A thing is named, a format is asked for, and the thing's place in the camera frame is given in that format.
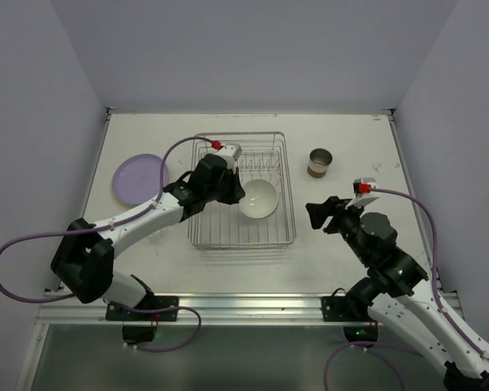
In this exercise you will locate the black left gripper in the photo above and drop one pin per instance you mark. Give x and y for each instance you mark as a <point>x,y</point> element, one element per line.
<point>231,187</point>

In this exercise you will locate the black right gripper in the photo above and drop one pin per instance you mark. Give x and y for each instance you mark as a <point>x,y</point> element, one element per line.
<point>331,216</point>

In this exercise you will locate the white bowl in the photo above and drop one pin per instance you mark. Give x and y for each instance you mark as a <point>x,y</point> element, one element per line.
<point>260,200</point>

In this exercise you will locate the brown white cup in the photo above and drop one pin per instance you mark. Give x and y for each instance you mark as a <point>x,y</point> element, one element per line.
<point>319,162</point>

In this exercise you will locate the purple plate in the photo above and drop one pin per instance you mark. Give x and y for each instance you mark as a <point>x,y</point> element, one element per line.
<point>140,177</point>

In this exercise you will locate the small clear glass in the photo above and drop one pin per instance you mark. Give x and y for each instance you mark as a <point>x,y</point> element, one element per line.
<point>157,236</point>

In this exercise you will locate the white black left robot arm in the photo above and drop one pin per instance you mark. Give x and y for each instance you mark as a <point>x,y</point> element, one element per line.
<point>85,257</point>

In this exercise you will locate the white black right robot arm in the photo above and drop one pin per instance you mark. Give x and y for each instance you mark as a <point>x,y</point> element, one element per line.
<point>398,293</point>

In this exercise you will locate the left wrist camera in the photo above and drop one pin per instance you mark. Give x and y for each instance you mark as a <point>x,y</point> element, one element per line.
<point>231,154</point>

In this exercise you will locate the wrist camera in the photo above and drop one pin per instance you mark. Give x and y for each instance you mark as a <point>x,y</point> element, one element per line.
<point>364,193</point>
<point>231,154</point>

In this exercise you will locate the metal wire dish rack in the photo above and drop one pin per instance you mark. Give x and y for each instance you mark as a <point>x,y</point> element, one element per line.
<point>224,227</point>

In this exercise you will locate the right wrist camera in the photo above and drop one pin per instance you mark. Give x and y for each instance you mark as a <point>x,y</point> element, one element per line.
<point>364,193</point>

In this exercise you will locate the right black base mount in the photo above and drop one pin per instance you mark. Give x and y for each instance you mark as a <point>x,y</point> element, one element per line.
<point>336,307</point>

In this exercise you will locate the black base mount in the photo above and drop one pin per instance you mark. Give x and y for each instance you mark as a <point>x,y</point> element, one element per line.
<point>336,307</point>
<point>142,313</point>

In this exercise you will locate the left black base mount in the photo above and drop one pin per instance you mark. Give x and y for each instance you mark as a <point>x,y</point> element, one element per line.
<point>142,313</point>

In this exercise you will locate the aluminium front rail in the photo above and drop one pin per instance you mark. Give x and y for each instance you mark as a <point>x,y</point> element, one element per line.
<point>218,309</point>

